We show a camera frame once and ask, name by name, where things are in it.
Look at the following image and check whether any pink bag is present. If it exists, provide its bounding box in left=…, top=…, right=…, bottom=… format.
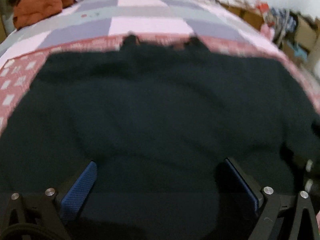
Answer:
left=260, top=23, right=275, bottom=41

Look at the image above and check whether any dark navy winter jacket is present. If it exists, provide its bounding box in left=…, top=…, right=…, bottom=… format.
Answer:
left=1, top=35, right=319, bottom=239

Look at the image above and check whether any red white patterned mat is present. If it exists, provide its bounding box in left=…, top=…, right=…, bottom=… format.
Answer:
left=1, top=35, right=319, bottom=129

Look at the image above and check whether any cardboard box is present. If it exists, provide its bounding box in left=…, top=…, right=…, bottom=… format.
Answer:
left=280, top=12, right=319, bottom=72

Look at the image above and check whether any red gift bag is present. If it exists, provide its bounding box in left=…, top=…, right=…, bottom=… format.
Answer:
left=255, top=0, right=269, bottom=14

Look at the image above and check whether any orange red puffer jacket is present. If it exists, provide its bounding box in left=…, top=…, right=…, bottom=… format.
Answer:
left=12, top=0, right=74, bottom=30

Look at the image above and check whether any blue checkered cloth pile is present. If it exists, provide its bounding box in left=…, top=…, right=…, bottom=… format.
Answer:
left=263, top=7, right=297, bottom=47

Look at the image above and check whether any wooden bedside cabinet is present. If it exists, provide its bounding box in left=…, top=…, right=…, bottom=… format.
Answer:
left=219, top=2, right=265, bottom=31

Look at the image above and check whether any purple pink checkered bed quilt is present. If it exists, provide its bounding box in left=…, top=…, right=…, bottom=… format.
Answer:
left=1, top=0, right=278, bottom=64

